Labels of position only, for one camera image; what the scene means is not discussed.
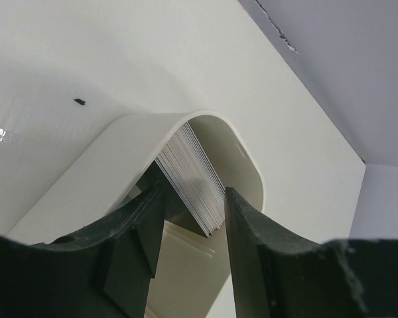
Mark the white oblong plastic tray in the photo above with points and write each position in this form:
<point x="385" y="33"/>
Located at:
<point x="193" y="272"/>

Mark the silver credit card in tray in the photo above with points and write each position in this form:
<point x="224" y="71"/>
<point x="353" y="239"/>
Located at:
<point x="185" y="164"/>

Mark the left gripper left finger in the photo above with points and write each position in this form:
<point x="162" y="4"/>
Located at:
<point x="101" y="270"/>

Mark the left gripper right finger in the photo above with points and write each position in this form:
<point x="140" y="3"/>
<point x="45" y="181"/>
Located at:
<point x="277" y="273"/>

